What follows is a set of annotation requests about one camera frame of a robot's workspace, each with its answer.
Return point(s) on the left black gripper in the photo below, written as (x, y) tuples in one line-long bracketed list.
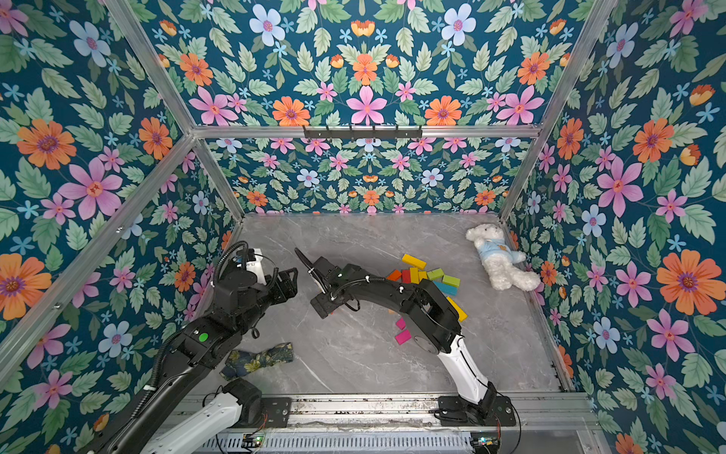
[(290, 289)]

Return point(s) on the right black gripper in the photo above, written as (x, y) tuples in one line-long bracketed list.
[(324, 279)]

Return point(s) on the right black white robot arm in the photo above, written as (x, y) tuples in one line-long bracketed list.
[(429, 319)]

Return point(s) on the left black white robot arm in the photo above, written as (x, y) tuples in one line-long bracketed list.
[(187, 357)]

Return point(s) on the floral fabric pouch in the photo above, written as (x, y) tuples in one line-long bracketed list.
[(242, 363)]

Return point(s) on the orange block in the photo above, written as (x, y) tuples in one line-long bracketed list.
[(396, 275)]

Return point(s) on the yellow block at pile top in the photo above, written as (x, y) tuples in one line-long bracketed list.
[(414, 262)]

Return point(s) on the light green block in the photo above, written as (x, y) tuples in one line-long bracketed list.
[(435, 274)]

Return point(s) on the teal block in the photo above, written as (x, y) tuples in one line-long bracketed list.
[(447, 289)]

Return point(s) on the green block right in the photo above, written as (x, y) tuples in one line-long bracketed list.
[(451, 281)]

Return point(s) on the white vented strip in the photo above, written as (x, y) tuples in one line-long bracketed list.
[(359, 442)]

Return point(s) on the yellow block lower right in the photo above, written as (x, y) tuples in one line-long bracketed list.
[(462, 315)]

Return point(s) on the white teddy bear plush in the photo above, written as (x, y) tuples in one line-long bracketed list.
[(499, 261)]

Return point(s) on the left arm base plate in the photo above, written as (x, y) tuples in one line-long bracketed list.
[(271, 413)]

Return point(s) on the metal hook rail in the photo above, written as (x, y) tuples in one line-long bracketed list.
[(354, 133)]

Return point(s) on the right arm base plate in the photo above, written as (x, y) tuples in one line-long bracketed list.
[(454, 411)]

